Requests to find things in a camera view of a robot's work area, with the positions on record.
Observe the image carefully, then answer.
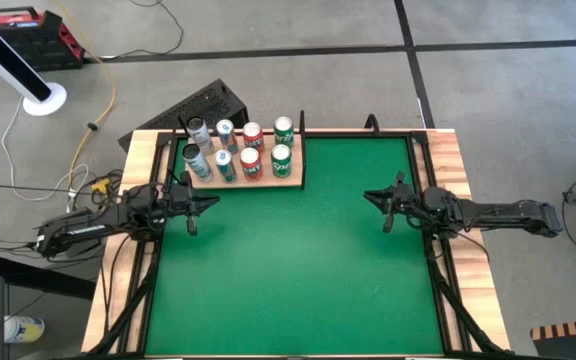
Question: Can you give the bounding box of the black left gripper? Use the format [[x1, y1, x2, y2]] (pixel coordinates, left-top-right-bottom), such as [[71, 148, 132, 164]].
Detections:
[[152, 171, 221, 237]]

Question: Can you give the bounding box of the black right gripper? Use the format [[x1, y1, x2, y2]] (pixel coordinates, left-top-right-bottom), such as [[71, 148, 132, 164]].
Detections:
[[362, 171, 452, 235]]

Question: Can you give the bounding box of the white slim can black lid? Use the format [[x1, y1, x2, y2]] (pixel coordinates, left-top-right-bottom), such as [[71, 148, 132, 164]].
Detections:
[[181, 143, 214, 183], [186, 115, 215, 156]]

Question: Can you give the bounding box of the blue silver Red Bull can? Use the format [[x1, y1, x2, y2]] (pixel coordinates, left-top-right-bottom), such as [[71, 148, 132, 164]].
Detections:
[[214, 149, 238, 184], [215, 118, 240, 155]]

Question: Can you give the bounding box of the red soda can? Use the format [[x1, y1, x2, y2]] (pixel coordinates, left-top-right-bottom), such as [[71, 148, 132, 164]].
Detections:
[[241, 121, 266, 154], [239, 146, 264, 182]]

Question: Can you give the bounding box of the green Sprite soda can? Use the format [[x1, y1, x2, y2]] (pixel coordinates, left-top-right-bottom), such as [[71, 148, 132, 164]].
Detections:
[[273, 115, 296, 150], [270, 143, 294, 179]]

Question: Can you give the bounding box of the wooden tray board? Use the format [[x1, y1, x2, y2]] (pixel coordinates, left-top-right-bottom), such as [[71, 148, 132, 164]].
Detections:
[[166, 109, 309, 194]]

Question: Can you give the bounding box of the black perforated computer case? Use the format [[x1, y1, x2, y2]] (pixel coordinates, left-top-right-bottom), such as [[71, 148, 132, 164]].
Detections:
[[117, 78, 251, 151]]

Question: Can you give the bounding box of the green table mat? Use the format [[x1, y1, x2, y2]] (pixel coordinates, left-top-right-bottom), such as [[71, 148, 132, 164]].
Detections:
[[143, 137, 445, 357]]

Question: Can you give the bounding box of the white yellow wipes canister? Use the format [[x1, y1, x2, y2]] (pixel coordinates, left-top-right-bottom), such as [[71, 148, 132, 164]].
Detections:
[[3, 314, 46, 345]]

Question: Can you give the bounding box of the black orange striped box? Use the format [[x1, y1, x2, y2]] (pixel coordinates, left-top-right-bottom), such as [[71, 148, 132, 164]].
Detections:
[[530, 317, 576, 360]]

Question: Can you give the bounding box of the red black toolbox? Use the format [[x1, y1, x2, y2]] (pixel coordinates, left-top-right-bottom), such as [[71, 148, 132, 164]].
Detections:
[[0, 5, 87, 72]]

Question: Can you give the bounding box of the white black standing tower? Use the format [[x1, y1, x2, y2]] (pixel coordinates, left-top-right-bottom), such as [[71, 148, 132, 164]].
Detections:
[[0, 4, 68, 117]]

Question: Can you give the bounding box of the black aluminium table frame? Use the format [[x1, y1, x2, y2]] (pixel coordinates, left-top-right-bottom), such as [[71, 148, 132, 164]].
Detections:
[[85, 113, 514, 360]]

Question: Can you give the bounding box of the yellow cable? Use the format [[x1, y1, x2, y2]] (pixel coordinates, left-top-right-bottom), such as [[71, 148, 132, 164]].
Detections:
[[55, 0, 118, 189]]

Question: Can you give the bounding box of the black floor cable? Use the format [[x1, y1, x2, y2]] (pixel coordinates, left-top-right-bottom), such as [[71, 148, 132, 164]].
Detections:
[[85, 0, 185, 62]]

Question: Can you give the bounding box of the white cable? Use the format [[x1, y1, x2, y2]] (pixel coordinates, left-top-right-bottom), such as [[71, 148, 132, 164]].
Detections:
[[0, 97, 92, 203]]

